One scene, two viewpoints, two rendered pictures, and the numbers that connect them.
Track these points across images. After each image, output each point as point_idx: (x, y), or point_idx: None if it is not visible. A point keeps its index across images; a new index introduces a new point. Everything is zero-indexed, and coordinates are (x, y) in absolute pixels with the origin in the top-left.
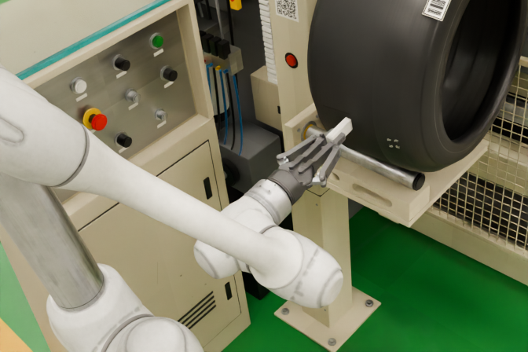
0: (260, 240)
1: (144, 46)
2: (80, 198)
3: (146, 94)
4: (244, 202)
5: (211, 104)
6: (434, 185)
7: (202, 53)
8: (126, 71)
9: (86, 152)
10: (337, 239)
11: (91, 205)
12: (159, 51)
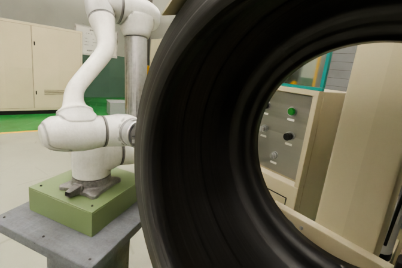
0: (69, 85)
1: (284, 109)
2: None
3: (273, 137)
4: (131, 116)
5: (300, 178)
6: None
7: (308, 137)
8: (268, 113)
9: (91, 13)
10: None
11: None
12: (291, 119)
